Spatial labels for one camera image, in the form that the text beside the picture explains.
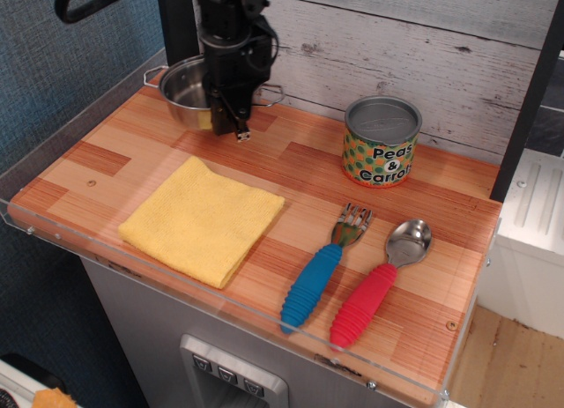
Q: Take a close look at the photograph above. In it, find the black braided cable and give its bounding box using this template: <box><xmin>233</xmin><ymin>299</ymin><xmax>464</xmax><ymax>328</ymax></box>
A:
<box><xmin>53</xmin><ymin>0</ymin><xmax>142</xmax><ymax>25</ymax></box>

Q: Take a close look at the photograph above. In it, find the blue handled fork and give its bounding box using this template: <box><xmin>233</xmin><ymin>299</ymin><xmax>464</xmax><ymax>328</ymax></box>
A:
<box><xmin>280</xmin><ymin>203</ymin><xmax>373</xmax><ymax>334</ymax></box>

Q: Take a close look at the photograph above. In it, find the small steel pot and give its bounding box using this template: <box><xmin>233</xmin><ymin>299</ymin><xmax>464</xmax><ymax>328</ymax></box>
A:
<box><xmin>144</xmin><ymin>56</ymin><xmax>270</xmax><ymax>132</ymax></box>

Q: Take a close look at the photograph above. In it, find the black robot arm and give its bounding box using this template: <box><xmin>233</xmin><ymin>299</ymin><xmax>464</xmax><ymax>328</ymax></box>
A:
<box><xmin>197</xmin><ymin>0</ymin><xmax>278</xmax><ymax>142</ymax></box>

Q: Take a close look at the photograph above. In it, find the black upright post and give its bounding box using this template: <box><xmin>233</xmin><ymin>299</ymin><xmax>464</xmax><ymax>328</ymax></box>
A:
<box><xmin>158</xmin><ymin>0</ymin><xmax>200</xmax><ymax>66</ymax></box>
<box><xmin>490</xmin><ymin>0</ymin><xmax>563</xmax><ymax>203</ymax></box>

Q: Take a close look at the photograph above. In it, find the black upright post right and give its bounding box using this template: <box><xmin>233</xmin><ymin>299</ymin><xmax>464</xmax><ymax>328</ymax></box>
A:
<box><xmin>490</xmin><ymin>0</ymin><xmax>563</xmax><ymax>203</ymax></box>

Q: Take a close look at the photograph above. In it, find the peas and carrots tin can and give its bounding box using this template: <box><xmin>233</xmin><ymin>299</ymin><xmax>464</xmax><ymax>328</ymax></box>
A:
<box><xmin>342</xmin><ymin>96</ymin><xmax>422</xmax><ymax>189</ymax></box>

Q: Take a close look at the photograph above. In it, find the grey toy fridge cabinet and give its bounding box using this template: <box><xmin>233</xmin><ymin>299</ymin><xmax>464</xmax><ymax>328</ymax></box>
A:
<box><xmin>82</xmin><ymin>258</ymin><xmax>400</xmax><ymax>407</ymax></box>

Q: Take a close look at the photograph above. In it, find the orange plush object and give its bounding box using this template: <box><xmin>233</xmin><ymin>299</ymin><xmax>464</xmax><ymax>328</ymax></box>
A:
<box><xmin>32</xmin><ymin>388</ymin><xmax>78</xmax><ymax>408</ymax></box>

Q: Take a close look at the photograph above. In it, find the yellow folded cloth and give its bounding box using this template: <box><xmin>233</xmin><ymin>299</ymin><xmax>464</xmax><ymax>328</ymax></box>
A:
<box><xmin>118</xmin><ymin>157</ymin><xmax>285</xmax><ymax>289</ymax></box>

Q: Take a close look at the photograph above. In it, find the red handled spoon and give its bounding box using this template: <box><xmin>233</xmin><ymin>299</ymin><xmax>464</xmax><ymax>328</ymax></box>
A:
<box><xmin>330</xmin><ymin>219</ymin><xmax>432</xmax><ymax>348</ymax></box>

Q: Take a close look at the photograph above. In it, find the white toy sink unit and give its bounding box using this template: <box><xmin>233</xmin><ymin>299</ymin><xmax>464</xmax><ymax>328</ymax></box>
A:
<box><xmin>477</xmin><ymin>149</ymin><xmax>563</xmax><ymax>338</ymax></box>

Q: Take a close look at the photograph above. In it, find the black upright post left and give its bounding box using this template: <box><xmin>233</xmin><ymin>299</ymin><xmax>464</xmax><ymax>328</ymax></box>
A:
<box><xmin>158</xmin><ymin>0</ymin><xmax>200</xmax><ymax>66</ymax></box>

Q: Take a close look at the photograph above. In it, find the silver dispenser button panel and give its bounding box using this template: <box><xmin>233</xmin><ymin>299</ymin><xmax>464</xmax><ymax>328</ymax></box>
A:
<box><xmin>180</xmin><ymin>334</ymin><xmax>289</xmax><ymax>407</ymax></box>

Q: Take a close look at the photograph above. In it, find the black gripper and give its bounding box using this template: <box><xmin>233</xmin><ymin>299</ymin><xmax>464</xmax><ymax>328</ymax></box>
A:
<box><xmin>204</xmin><ymin>40</ymin><xmax>271</xmax><ymax>142</ymax></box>

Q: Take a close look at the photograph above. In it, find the clear acrylic table guard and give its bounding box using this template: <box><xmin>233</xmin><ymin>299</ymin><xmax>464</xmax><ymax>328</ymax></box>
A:
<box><xmin>1</xmin><ymin>38</ymin><xmax>507</xmax><ymax>405</ymax></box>

